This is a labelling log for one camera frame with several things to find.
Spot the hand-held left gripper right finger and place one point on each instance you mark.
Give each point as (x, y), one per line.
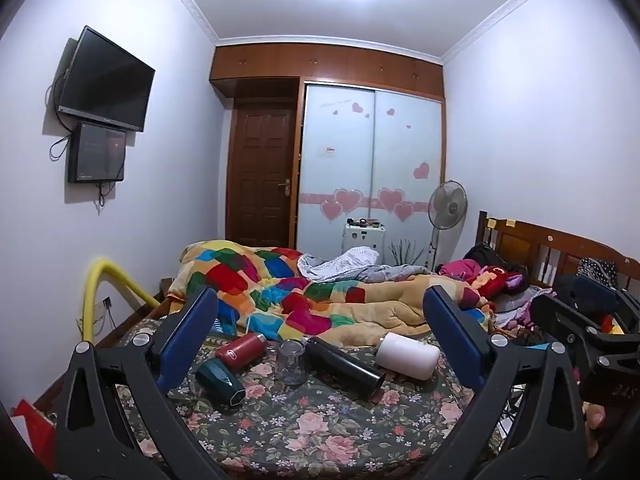
(457, 340)

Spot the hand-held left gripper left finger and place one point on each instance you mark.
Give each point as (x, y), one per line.
(182, 345)

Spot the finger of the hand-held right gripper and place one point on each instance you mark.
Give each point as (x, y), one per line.
(560, 315)

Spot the dark green cup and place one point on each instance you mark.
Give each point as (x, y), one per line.
(220, 381)

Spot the white cup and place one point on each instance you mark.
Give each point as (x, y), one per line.
(407, 356)

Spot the red thermos cup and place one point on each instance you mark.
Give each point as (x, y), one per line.
(242, 351)

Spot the clear glass cup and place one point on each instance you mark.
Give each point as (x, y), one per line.
(290, 362)

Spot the black thermos cup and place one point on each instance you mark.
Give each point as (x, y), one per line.
(342, 366)

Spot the person's right hand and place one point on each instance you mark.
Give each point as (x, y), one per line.
(594, 416)

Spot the polka dot cloth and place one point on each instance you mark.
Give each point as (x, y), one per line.
(600, 270)

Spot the pink clothing pile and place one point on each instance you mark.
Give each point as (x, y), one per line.
(462, 270)

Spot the red plush toy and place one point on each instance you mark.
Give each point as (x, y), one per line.
(495, 280)

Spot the wooden bed headboard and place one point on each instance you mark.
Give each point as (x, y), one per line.
(545, 245)

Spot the black bag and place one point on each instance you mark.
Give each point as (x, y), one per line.
(482, 252)

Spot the yellow foam tube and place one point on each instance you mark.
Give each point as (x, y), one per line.
(107, 285)

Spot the dark leafy plant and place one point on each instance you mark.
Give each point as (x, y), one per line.
(407, 252)

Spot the colourful patchwork quilt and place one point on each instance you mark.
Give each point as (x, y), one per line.
(280, 290)

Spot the black standing fan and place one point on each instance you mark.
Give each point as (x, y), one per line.
(447, 210)

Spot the grey white cloth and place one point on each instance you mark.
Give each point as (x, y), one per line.
(345, 266)

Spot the small white cabinet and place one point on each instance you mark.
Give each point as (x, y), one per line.
(364, 237)

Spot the floral bedsheet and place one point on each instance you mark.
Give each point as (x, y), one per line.
(320, 425)

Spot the red paper bag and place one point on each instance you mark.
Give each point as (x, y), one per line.
(35, 430)

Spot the brown wooden door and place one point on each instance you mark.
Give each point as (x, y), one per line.
(261, 175)

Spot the heart-sticker sliding wardrobe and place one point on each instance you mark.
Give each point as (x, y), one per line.
(372, 165)

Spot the brown wooden overhead cabinet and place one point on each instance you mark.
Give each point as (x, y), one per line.
(325, 67)

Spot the wooden bed frame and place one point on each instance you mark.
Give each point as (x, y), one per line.
(132, 317)

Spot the small black wall monitor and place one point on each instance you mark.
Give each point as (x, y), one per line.
(97, 152)

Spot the black wall television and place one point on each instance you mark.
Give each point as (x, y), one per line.
(107, 80)

